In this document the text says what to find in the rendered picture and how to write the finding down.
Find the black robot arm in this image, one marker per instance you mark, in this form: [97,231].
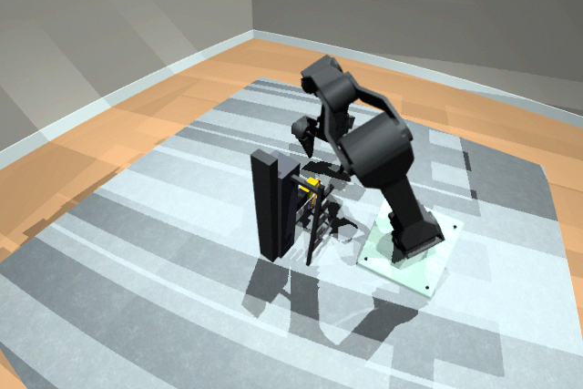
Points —
[379,153]

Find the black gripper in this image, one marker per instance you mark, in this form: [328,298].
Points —
[305,131]

